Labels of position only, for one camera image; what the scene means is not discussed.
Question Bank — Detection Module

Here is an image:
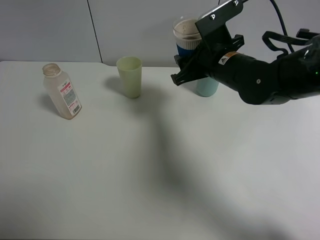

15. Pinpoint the glass cup blue sleeve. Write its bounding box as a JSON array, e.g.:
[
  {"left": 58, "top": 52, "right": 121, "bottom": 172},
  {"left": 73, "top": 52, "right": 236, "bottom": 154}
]
[{"left": 172, "top": 15, "right": 202, "bottom": 57}]

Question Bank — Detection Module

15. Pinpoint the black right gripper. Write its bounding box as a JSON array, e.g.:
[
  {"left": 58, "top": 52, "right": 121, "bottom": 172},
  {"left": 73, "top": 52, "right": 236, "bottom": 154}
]
[{"left": 171, "top": 34, "right": 244, "bottom": 86}]

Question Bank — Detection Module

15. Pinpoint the clear plastic drink bottle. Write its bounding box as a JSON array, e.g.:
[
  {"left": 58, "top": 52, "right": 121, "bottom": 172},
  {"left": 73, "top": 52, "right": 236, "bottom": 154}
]
[{"left": 42, "top": 63, "right": 82, "bottom": 120}]

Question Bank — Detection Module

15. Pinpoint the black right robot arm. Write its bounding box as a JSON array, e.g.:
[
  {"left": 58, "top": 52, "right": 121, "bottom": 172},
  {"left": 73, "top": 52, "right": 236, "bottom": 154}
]
[{"left": 171, "top": 32, "right": 320, "bottom": 105}]

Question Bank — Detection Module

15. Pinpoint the teal green plastic cup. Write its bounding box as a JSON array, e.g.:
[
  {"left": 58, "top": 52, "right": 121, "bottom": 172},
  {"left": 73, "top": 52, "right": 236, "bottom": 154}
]
[{"left": 196, "top": 77, "right": 219, "bottom": 97}]

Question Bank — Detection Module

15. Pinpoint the pale yellow plastic cup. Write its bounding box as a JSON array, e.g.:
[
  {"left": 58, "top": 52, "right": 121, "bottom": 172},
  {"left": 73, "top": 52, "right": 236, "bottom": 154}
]
[{"left": 116, "top": 56, "right": 142, "bottom": 99}]

